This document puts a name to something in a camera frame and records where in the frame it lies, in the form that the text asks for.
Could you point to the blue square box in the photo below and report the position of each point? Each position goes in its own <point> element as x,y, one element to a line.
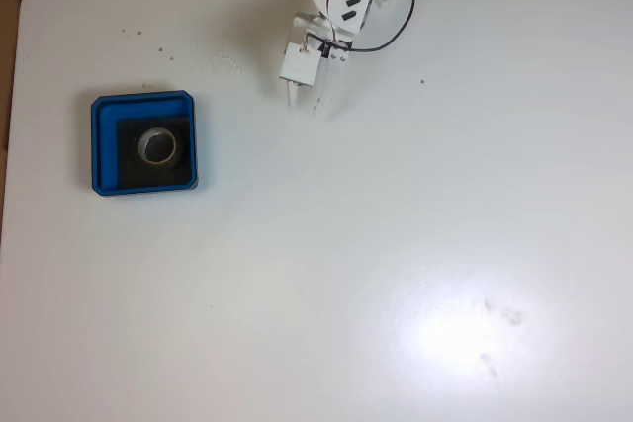
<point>104,145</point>

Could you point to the white camera box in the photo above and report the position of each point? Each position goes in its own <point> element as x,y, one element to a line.
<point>299,65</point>

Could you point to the black tape roll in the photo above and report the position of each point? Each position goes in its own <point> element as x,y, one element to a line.
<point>140,145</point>

